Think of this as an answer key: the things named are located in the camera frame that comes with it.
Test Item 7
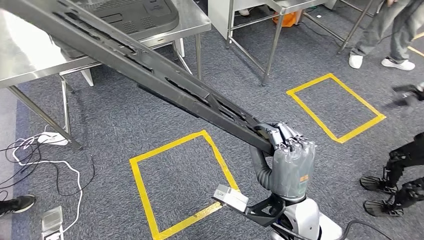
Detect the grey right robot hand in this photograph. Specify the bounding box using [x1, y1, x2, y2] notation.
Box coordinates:
[249, 121, 317, 203]

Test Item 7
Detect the long black plastic part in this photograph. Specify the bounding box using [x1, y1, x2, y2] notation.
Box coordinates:
[0, 0, 276, 157]

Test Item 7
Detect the stainless steel workbench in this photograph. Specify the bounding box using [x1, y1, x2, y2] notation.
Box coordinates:
[0, 0, 212, 151]

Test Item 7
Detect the orange bag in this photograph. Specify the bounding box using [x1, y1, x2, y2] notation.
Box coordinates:
[272, 9, 304, 28]

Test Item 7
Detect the white power strip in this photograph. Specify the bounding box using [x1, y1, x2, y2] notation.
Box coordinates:
[37, 131, 69, 147]

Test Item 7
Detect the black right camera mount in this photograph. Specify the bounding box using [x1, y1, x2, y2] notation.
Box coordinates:
[225, 193, 287, 228]

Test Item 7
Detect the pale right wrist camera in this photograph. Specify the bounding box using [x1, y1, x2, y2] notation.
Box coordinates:
[212, 184, 249, 213]

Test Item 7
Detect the steel frame table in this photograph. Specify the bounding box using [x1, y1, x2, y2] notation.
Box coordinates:
[207, 0, 335, 88]
[337, 0, 385, 55]

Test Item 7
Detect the white floor cable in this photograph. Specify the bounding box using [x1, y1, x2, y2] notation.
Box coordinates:
[11, 134, 84, 234]

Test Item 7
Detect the black floor cable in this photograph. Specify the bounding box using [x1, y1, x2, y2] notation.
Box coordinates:
[0, 137, 96, 200]

